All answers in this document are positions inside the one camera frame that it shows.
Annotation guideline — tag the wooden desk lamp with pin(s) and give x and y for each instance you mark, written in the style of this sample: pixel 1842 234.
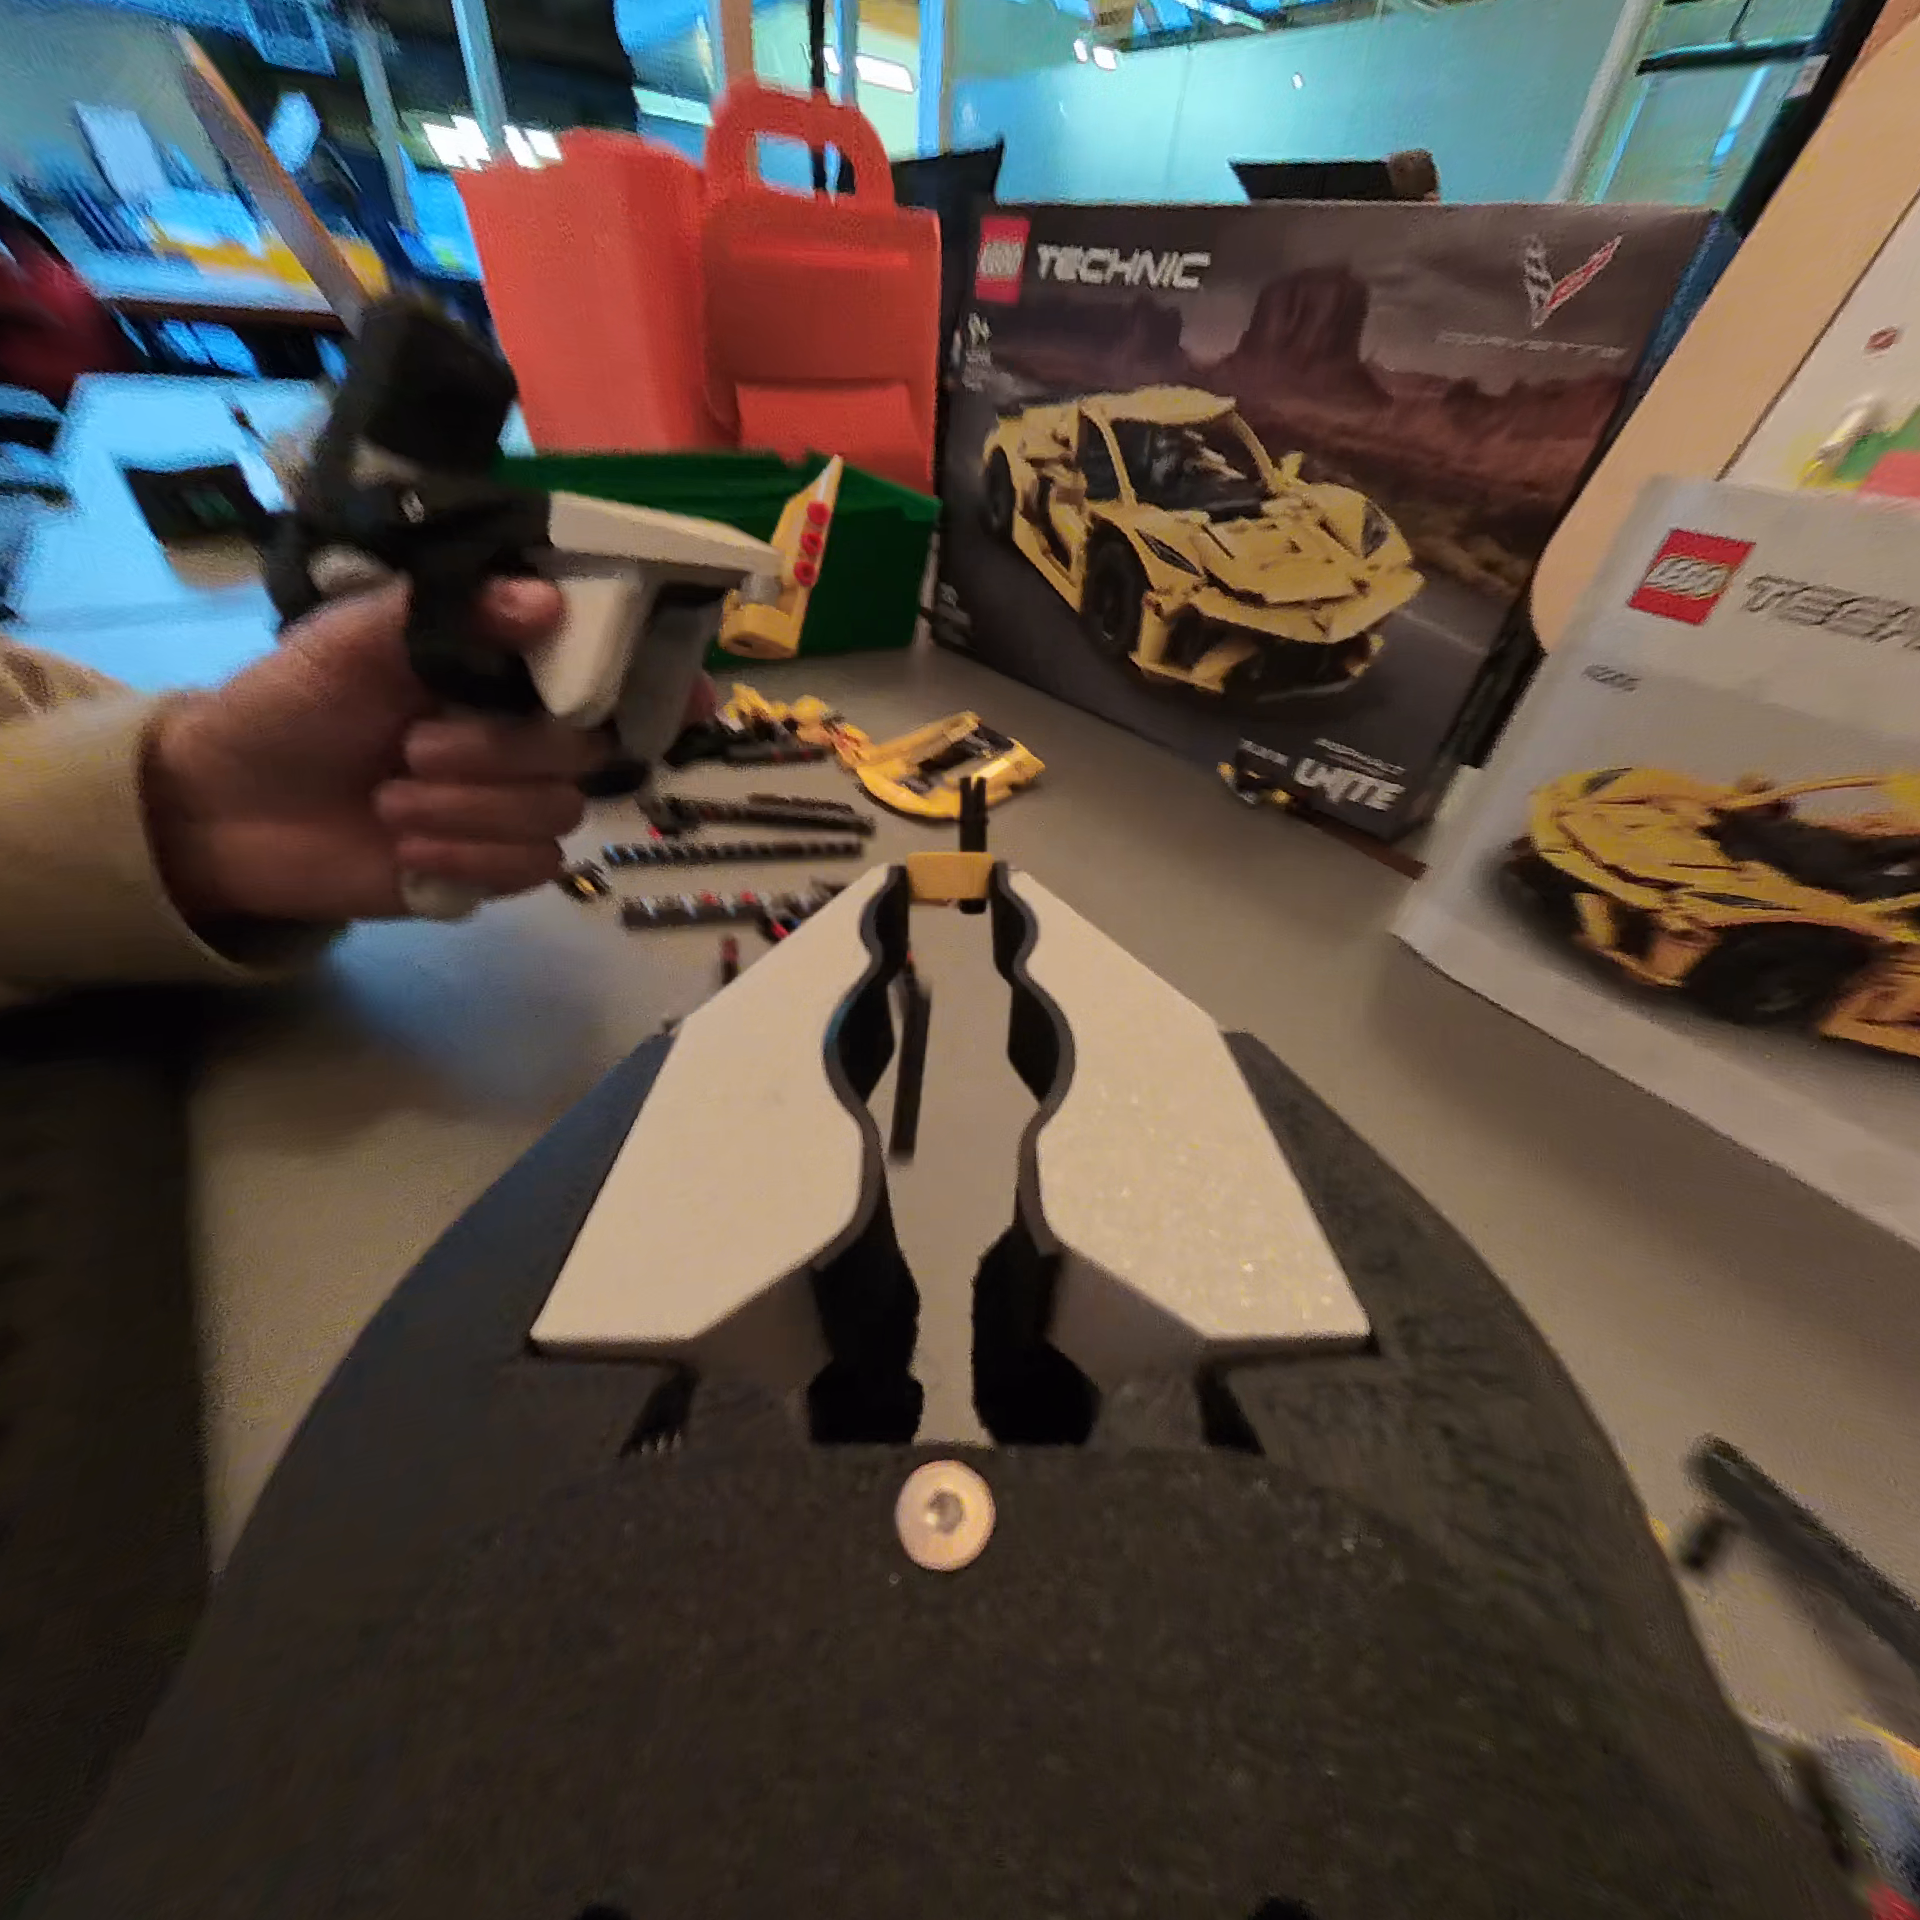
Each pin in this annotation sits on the wooden desk lamp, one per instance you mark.
pixel 271 182

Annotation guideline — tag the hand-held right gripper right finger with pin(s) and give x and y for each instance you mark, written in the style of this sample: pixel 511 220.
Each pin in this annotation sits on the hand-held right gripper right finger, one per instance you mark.
pixel 1201 1185

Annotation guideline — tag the person's left forearm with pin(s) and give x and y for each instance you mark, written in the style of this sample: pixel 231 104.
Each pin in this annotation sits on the person's left forearm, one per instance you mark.
pixel 75 839

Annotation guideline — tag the yellow toy car body section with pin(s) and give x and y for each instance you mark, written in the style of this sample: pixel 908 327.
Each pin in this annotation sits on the yellow toy car body section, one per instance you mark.
pixel 945 765

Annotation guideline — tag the person's left hand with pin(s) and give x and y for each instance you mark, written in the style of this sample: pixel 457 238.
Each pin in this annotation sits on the person's left hand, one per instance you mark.
pixel 300 781

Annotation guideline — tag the toy car set box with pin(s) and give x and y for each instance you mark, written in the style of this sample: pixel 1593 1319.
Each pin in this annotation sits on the toy car set box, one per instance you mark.
pixel 1319 494

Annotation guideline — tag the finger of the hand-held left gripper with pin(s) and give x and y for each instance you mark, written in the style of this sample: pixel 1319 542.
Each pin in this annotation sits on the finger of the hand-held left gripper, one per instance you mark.
pixel 644 542
pixel 629 661

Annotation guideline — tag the yellow panel with red pins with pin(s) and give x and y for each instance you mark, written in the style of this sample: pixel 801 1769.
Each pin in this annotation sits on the yellow panel with red pins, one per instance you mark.
pixel 779 599

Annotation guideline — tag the toy car instruction booklet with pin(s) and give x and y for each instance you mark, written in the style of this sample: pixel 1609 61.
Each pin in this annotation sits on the toy car instruction booklet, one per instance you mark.
pixel 1681 839

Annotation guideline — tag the group of black pinned beams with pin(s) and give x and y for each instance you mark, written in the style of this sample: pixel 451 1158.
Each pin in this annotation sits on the group of black pinned beams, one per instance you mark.
pixel 735 856

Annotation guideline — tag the green plastic bin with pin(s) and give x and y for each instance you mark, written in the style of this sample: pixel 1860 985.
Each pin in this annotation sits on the green plastic bin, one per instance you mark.
pixel 885 585

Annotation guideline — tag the yellow brick subassembly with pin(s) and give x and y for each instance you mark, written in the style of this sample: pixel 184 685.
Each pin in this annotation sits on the yellow brick subassembly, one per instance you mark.
pixel 787 721

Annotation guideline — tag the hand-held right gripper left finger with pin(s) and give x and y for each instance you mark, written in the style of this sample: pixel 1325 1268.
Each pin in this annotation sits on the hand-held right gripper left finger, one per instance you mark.
pixel 705 1185

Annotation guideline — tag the pile of yellow black bricks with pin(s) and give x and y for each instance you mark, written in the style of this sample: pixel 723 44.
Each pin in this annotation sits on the pile of yellow black bricks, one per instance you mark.
pixel 1799 1559

